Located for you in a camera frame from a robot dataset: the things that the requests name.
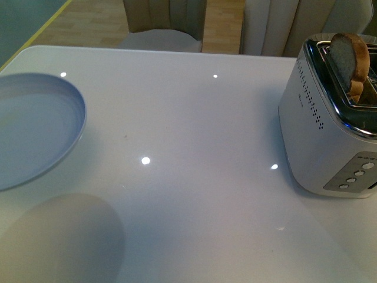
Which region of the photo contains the light blue round plate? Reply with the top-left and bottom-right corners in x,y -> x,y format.
1,73 -> 87,190

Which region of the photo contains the brown bread slice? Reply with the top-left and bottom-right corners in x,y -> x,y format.
329,33 -> 370,103

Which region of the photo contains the beige armchair left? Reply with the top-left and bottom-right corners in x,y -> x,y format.
118,0 -> 207,52

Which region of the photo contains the beige armchair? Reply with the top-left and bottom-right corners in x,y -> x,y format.
118,0 -> 207,52
239,0 -> 376,57

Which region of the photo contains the white chrome toaster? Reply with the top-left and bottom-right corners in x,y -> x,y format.
278,34 -> 376,198

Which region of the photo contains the beige armchair right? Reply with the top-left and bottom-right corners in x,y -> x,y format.
239,0 -> 376,57

